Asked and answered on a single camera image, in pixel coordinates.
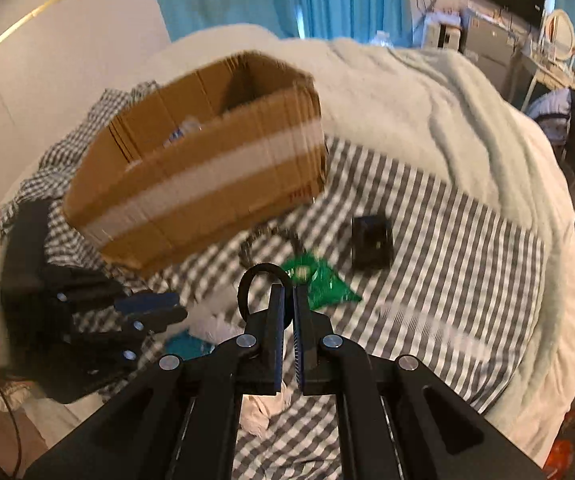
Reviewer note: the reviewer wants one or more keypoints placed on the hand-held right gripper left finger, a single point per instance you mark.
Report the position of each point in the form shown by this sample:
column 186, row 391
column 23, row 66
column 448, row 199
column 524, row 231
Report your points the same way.
column 278, row 340

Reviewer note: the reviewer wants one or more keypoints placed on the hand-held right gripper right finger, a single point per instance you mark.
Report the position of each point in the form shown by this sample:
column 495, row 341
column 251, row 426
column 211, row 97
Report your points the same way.
column 300, row 345

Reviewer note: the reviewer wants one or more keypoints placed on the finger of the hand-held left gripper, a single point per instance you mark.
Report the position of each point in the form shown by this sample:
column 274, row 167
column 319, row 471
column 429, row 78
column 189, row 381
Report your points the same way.
column 160, row 319
column 147, row 303

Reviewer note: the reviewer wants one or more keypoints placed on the brown cardboard box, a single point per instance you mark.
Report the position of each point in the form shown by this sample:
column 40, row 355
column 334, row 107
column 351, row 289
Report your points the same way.
column 202, row 185

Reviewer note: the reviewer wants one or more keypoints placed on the teal packet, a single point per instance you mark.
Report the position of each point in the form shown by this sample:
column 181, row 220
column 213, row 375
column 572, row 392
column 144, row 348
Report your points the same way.
column 187, row 346

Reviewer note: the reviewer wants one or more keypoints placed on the crumpled white tissue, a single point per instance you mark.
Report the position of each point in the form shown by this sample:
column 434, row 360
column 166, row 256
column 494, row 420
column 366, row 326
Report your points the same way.
column 215, row 327
column 265, row 412

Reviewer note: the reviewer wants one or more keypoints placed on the green foil packet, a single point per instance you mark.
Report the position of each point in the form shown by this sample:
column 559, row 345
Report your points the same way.
column 330, row 285

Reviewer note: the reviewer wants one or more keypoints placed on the small black box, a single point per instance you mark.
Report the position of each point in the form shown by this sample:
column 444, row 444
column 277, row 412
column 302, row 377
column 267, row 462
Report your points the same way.
column 371, row 240

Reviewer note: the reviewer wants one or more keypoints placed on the grey checkered bed sheet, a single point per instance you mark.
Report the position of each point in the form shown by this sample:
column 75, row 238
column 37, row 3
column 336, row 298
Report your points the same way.
column 442, row 260

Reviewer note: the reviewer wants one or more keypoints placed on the white headboard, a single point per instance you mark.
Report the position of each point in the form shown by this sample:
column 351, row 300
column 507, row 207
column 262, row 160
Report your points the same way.
column 57, row 60

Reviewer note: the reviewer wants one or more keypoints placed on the light green blanket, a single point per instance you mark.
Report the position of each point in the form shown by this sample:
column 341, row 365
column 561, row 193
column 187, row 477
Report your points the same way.
column 442, row 110

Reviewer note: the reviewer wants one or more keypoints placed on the orange bag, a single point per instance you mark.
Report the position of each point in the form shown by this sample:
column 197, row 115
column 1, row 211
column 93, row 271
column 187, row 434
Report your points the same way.
column 570, row 440

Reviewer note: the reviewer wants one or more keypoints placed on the blue striped clothing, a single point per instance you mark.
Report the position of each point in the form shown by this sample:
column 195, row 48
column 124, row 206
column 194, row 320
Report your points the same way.
column 550, row 115

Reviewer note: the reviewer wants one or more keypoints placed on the grey cabinet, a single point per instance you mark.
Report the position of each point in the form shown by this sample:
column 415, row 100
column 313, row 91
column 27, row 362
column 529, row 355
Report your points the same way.
column 487, row 45

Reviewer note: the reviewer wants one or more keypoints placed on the round white mirror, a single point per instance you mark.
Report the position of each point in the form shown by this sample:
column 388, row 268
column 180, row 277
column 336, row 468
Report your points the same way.
column 561, row 35

